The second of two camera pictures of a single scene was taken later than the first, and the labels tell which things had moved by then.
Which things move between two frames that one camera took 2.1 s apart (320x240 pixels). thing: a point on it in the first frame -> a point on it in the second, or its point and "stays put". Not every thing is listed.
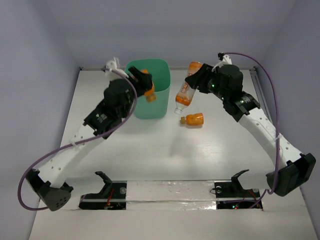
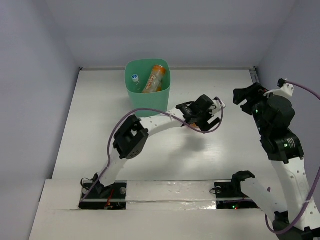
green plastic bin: x=160 y=70 stays put
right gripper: x=200 y=77 -> x=254 y=92
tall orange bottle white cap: x=187 y=91 -> x=154 y=83
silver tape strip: x=171 y=195 stays put
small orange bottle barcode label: x=150 y=94 -> x=158 y=85
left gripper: x=139 y=81 -> x=205 y=119
